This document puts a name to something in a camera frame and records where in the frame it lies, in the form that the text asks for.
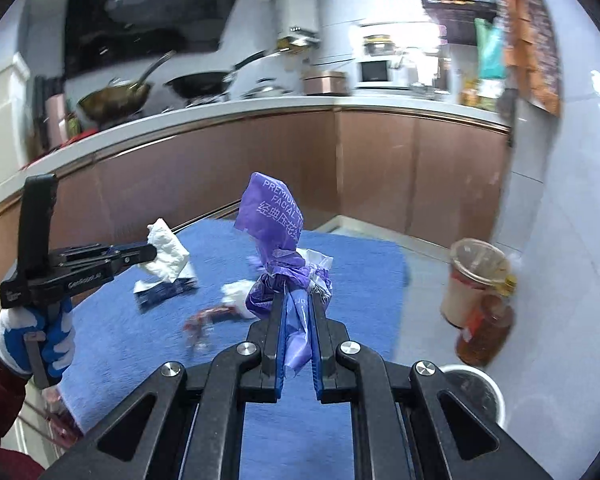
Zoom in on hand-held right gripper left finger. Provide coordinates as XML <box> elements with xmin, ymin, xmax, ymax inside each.
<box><xmin>39</xmin><ymin>290</ymin><xmax>288</xmax><ymax>480</ymax></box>

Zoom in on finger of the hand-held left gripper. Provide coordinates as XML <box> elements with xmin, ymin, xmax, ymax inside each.
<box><xmin>107</xmin><ymin>242</ymin><xmax>159</xmax><ymax>260</ymax></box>
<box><xmin>113</xmin><ymin>255</ymin><xmax>157</xmax><ymax>275</ymax></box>

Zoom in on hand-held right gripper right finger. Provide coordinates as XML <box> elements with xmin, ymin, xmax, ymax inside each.
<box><xmin>310</xmin><ymin>292</ymin><xmax>556</xmax><ymax>480</ymax></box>

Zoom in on white tissue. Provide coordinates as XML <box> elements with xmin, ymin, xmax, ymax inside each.
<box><xmin>146</xmin><ymin>218</ymin><xmax>191</xmax><ymax>284</ymax></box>
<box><xmin>221</xmin><ymin>282</ymin><xmax>255</xmax><ymax>319</ymax></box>

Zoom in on purple tissue packet wrapper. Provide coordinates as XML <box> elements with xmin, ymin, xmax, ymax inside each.
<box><xmin>234</xmin><ymin>172</ymin><xmax>335</xmax><ymax>377</ymax></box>

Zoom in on person's left forearm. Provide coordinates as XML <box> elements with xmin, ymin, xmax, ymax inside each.
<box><xmin>0</xmin><ymin>335</ymin><xmax>46</xmax><ymax>480</ymax></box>

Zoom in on beige trash bin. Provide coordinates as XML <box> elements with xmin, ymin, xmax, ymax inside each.
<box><xmin>440</xmin><ymin>238</ymin><xmax>512</xmax><ymax>329</ymax></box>

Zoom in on person's left hand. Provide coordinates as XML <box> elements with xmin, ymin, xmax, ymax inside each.
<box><xmin>0</xmin><ymin>297</ymin><xmax>76</xmax><ymax>380</ymax></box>

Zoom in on small blue carton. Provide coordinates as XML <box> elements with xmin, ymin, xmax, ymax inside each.
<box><xmin>133</xmin><ymin>275</ymin><xmax>199</xmax><ymax>314</ymax></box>

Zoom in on red snack wrapper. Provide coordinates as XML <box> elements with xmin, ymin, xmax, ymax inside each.
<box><xmin>182</xmin><ymin>304</ymin><xmax>240</xmax><ymax>352</ymax></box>

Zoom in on blue towel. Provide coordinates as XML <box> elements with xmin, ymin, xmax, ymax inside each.
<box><xmin>57</xmin><ymin>220</ymin><xmax>411</xmax><ymax>480</ymax></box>

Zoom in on red patterned plastic bag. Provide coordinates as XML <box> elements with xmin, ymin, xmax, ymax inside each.
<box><xmin>41</xmin><ymin>386</ymin><xmax>85</xmax><ymax>450</ymax></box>

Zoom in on brass wok with ladle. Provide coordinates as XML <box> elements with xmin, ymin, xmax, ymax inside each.
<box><xmin>77</xmin><ymin>50</ymin><xmax>176</xmax><ymax>124</ymax></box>

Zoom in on pink canister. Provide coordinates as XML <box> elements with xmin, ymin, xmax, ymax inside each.
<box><xmin>44</xmin><ymin>93</ymin><xmax>69</xmax><ymax>149</ymax></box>

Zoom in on cooking oil bottle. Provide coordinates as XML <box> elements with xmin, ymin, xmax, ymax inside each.
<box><xmin>455</xmin><ymin>272</ymin><xmax>519</xmax><ymax>367</ymax></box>

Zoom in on white kitchen countertop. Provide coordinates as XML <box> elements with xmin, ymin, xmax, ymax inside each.
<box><xmin>0</xmin><ymin>91</ymin><xmax>512</xmax><ymax>221</ymax></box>

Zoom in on black wok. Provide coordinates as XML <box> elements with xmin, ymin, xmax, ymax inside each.
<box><xmin>163</xmin><ymin>50</ymin><xmax>267</xmax><ymax>102</ymax></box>

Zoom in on brown kitchen cabinets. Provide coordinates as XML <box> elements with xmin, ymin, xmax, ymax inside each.
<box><xmin>0</xmin><ymin>107</ymin><xmax>512</xmax><ymax>311</ymax></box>

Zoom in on glass pan lid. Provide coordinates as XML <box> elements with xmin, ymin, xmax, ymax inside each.
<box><xmin>239</xmin><ymin>84</ymin><xmax>294</xmax><ymax>99</ymax></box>

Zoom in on black range hood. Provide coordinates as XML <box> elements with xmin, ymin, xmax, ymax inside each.
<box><xmin>61</xmin><ymin>0</ymin><xmax>247</xmax><ymax>82</ymax></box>

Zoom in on copper rice cooker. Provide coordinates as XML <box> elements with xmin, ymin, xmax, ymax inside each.
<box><xmin>302</xmin><ymin>70</ymin><xmax>349</xmax><ymax>97</ymax></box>

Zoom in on white water heater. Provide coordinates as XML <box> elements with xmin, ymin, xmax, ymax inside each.
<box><xmin>274</xmin><ymin>0</ymin><xmax>322</xmax><ymax>54</ymax></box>

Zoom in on white microwave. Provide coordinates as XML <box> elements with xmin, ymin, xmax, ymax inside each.
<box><xmin>355</xmin><ymin>57</ymin><xmax>412</xmax><ymax>88</ymax></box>

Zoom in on yellow food packets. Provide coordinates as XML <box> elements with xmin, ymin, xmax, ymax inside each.
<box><xmin>459</xmin><ymin>77</ymin><xmax>499</xmax><ymax>112</ymax></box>

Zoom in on steel pot with lid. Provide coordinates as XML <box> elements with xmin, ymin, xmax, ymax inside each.
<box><xmin>362</xmin><ymin>34</ymin><xmax>397</xmax><ymax>57</ymax></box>

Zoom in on green plastic bag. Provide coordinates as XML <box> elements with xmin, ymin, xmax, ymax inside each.
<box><xmin>474</xmin><ymin>17</ymin><xmax>507</xmax><ymax>82</ymax></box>

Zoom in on floral apron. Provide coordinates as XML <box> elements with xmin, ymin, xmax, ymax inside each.
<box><xmin>494</xmin><ymin>0</ymin><xmax>564</xmax><ymax>119</ymax></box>

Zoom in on black storage rack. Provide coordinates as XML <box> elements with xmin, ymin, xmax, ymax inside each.
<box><xmin>414</xmin><ymin>0</ymin><xmax>502</xmax><ymax>44</ymax></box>

